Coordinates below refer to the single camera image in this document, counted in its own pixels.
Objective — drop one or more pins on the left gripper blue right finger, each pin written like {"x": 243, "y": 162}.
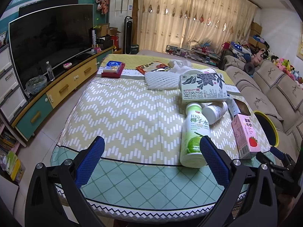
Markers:
{"x": 216, "y": 160}

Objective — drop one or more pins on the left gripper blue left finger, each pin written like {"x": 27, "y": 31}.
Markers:
{"x": 87, "y": 160}

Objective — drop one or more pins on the pink strawberry milk carton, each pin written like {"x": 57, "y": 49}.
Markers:
{"x": 245, "y": 135}

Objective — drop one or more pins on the green coconut water bottle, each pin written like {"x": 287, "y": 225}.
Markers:
{"x": 195, "y": 126}

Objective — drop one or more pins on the white foam fruit net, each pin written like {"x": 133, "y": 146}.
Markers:
{"x": 162, "y": 80}

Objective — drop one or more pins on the yellow rimmed dark trash bin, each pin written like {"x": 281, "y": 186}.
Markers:
{"x": 268, "y": 128}

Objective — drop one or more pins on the white plastic jar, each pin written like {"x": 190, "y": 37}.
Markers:
{"x": 214, "y": 112}

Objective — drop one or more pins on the white blue flat box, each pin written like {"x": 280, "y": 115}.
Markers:
{"x": 232, "y": 106}

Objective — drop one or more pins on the brown plastic food tray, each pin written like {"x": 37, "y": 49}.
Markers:
{"x": 243, "y": 108}

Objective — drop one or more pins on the yellow teal tv cabinet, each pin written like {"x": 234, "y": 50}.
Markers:
{"x": 39, "y": 108}

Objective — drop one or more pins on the beige sofa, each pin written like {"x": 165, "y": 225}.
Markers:
{"x": 274, "y": 93}

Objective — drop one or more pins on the green tea carton box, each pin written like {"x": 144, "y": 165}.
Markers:
{"x": 203, "y": 88}

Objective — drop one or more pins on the patterned table cloth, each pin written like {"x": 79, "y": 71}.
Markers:
{"x": 139, "y": 176}

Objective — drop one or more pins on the glass ashtray bowl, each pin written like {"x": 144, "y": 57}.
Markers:
{"x": 36, "y": 84}

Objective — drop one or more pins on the white drawer unit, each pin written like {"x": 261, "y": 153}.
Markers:
{"x": 12, "y": 97}

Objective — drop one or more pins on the clear water bottle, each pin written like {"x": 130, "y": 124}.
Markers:
{"x": 50, "y": 71}

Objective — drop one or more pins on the white paper cup pink logo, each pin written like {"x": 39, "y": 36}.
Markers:
{"x": 201, "y": 71}

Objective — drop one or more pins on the red blue tissue box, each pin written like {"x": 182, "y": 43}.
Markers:
{"x": 113, "y": 69}

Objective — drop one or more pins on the white plastic bag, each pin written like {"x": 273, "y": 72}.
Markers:
{"x": 179, "y": 67}

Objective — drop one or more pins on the low glass shelf clutter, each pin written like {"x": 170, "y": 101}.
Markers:
{"x": 202, "y": 53}

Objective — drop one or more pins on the plush toy pile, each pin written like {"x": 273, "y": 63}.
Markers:
{"x": 249, "y": 59}

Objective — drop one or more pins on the black flat television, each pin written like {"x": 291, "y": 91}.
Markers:
{"x": 51, "y": 35}

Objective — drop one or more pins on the cardboard boxes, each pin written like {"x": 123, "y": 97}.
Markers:
{"x": 255, "y": 39}

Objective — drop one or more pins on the black tower fan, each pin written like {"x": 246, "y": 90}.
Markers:
{"x": 128, "y": 27}

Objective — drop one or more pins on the cream curtains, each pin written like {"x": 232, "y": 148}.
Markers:
{"x": 190, "y": 23}

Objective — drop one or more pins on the white standing air conditioner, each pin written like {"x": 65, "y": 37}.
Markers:
{"x": 118, "y": 11}

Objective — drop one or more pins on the paper flower wall decoration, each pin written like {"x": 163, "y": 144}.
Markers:
{"x": 102, "y": 6}

